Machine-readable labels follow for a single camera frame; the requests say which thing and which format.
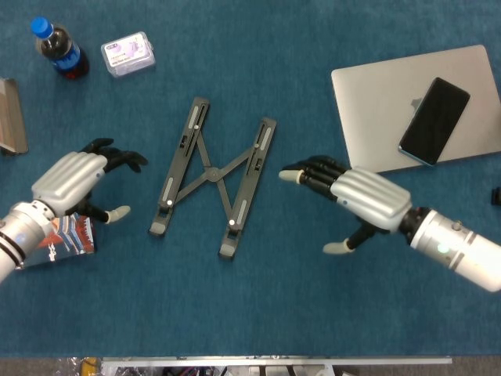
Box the book with red Chinese title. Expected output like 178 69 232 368
21 213 98 271

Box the cola bottle with blue cap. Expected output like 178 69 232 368
31 16 91 81

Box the aluminium table frame rail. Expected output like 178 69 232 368
101 355 453 376

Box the teal table cloth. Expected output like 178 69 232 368
0 0 501 358

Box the yellow object under table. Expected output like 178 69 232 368
80 356 99 376

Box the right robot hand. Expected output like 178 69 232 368
278 155 413 255

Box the clear plastic box purple label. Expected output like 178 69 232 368
100 31 157 78

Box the silver closed laptop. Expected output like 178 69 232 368
330 44 501 175

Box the crinkled clear plastic wrap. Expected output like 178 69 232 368
54 356 83 376

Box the tan box at edge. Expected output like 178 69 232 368
0 77 30 154

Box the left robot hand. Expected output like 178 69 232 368
31 137 149 225

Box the black folding laptop stand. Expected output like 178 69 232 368
147 96 278 262

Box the black smartphone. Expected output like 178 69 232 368
398 77 471 167

